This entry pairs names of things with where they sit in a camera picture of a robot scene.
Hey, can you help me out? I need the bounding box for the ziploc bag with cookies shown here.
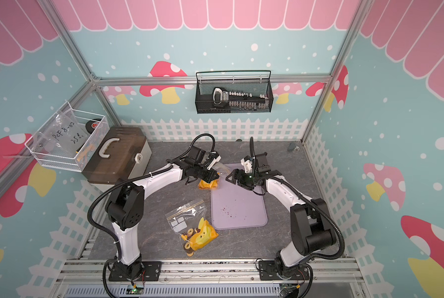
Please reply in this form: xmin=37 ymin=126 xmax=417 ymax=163
xmin=198 ymin=163 xmax=231 ymax=191
xmin=166 ymin=199 xmax=219 ymax=257

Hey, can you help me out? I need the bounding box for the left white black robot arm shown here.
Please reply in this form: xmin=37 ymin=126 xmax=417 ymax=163
xmin=87 ymin=133 xmax=221 ymax=281

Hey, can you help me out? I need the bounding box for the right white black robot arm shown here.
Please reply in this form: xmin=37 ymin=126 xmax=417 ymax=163
xmin=226 ymin=138 xmax=346 ymax=279

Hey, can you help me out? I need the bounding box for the clear labelled plastic bag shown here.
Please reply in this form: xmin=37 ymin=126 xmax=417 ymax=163
xmin=43 ymin=109 xmax=89 ymax=158

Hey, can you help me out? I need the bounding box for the lilac plastic tray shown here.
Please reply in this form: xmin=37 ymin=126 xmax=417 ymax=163
xmin=211 ymin=163 xmax=268 ymax=230

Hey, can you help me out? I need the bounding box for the small clear object in corner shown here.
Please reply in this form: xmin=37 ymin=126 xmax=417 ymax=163
xmin=287 ymin=142 xmax=300 ymax=152

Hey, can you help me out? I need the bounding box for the brown lidded storage box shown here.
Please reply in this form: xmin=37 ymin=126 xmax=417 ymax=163
xmin=82 ymin=127 xmax=152 ymax=191

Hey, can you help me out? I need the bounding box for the socket wrench set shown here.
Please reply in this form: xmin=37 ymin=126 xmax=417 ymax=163
xmin=212 ymin=88 xmax=270 ymax=110

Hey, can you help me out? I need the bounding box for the black tape roll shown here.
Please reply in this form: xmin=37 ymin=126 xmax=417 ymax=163
xmin=85 ymin=118 xmax=102 ymax=134

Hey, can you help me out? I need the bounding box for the black mesh wall basket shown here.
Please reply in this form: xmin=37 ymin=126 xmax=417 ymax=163
xmin=195 ymin=70 xmax=274 ymax=114

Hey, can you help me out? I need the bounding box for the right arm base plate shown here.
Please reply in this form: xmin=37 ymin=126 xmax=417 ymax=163
xmin=255 ymin=258 xmax=310 ymax=281

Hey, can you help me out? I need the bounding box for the white wire wall basket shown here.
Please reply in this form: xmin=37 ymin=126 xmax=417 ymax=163
xmin=25 ymin=102 xmax=110 ymax=173

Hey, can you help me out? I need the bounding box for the aluminium front rail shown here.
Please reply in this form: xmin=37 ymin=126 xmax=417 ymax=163
xmin=52 ymin=258 xmax=368 ymax=298

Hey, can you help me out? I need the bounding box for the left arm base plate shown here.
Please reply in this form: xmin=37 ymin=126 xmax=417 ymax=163
xmin=109 ymin=261 xmax=162 ymax=282

